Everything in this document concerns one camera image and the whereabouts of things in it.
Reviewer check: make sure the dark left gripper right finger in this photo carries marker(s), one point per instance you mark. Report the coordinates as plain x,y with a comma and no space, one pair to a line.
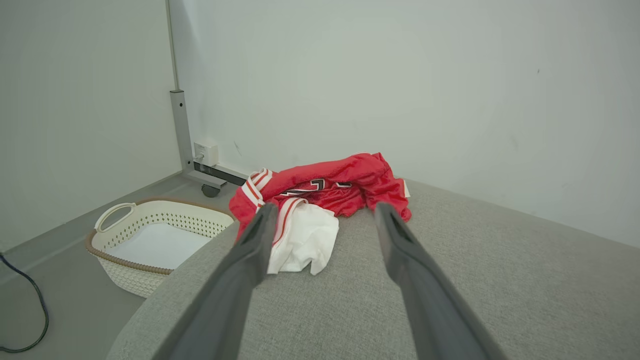
430,310

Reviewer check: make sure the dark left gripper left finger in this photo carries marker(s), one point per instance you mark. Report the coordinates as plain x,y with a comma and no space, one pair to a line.
225,300

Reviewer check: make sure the red white basketball jersey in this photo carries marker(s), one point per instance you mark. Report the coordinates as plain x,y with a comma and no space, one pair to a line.
340,180

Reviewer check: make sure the grey fabric sofa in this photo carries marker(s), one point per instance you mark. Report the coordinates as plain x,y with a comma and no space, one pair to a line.
350,300

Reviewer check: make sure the cream woven laundry basket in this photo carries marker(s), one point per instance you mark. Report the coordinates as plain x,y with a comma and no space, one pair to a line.
145,280

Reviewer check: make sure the black caster wheel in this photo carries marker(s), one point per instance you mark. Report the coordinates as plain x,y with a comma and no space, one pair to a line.
210,190

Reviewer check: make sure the white wall socket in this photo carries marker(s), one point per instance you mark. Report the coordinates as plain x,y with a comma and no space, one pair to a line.
207,152

